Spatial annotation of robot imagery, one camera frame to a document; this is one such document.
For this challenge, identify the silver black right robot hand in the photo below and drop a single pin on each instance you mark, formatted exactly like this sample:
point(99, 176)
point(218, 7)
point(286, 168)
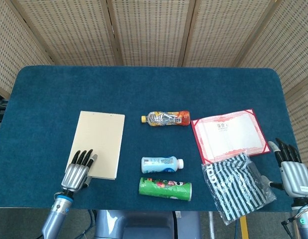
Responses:
point(297, 178)

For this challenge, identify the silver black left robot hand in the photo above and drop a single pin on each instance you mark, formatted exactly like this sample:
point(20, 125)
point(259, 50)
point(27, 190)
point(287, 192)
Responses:
point(74, 175)

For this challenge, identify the tan spiral notebook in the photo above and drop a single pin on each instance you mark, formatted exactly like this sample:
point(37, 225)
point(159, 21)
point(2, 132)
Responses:
point(101, 142)

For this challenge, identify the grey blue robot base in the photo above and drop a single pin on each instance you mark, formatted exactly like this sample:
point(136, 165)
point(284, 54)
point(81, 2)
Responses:
point(144, 224)

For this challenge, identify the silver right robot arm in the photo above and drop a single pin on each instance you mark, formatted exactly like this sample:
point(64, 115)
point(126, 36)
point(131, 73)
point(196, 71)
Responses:
point(306, 221)

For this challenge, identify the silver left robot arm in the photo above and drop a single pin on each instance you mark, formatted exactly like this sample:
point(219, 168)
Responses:
point(55, 216)

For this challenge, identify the striped cloth in plastic bag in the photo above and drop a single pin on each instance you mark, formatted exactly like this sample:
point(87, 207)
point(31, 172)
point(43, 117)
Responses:
point(231, 184)

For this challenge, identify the red certificate folder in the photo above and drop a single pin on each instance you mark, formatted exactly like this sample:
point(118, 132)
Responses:
point(228, 137)

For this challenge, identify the white blue milk bottle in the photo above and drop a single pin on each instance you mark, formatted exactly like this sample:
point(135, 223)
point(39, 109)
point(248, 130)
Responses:
point(159, 164)

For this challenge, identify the green chips can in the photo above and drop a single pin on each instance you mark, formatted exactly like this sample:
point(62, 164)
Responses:
point(164, 188)

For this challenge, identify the clear orange label drink bottle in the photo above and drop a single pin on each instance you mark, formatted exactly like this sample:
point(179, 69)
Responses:
point(166, 118)

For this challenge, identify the blue felt table cloth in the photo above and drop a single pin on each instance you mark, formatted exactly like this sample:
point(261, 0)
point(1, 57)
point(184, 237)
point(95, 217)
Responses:
point(149, 89)

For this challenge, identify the woven bamboo folding screen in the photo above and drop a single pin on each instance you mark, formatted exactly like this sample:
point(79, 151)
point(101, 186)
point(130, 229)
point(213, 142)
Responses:
point(154, 30)

